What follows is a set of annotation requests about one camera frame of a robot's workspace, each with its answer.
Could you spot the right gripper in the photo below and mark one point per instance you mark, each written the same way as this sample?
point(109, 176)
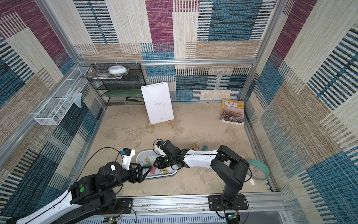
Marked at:
point(158, 162)

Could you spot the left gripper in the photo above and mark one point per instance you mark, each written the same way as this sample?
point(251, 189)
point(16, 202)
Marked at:
point(140, 178)

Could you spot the pink binder clip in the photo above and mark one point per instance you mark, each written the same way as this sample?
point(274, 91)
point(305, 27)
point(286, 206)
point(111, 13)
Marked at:
point(153, 169)

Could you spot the teal binder clip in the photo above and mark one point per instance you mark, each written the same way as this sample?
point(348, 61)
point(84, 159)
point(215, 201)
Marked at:
point(204, 148)

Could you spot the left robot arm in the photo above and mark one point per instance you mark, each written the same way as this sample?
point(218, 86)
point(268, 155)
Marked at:
point(91, 195)

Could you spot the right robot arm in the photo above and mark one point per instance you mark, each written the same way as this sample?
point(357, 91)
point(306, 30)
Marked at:
point(227, 164)

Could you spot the white board on easel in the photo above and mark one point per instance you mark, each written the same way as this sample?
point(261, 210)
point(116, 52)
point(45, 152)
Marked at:
point(158, 102)

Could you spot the black stapler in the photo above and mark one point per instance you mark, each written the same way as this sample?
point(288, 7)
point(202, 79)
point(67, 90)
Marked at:
point(134, 99)

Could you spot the yellow textbook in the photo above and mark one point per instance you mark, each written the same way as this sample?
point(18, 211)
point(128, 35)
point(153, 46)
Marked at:
point(232, 112)

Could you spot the green tape roll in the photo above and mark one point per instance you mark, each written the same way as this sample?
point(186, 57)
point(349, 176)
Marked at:
point(258, 170)

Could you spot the white round device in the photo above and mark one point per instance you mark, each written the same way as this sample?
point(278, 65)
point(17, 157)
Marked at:
point(118, 70)

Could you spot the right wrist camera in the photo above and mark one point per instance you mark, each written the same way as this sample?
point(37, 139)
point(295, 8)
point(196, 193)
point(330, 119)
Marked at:
point(157, 148)

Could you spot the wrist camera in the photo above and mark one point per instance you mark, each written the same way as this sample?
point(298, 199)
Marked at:
point(157, 148)
point(127, 155)

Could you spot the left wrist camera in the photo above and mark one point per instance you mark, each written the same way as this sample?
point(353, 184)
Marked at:
point(127, 155)

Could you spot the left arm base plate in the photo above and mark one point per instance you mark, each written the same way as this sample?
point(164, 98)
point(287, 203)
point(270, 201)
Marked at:
point(123, 206)

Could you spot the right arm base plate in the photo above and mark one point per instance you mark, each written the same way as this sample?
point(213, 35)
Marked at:
point(217, 203)

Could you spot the black wire mesh shelf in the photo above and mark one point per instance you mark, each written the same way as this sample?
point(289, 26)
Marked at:
point(115, 91)

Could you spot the white wire basket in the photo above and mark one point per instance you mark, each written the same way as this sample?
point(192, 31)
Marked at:
point(67, 94)

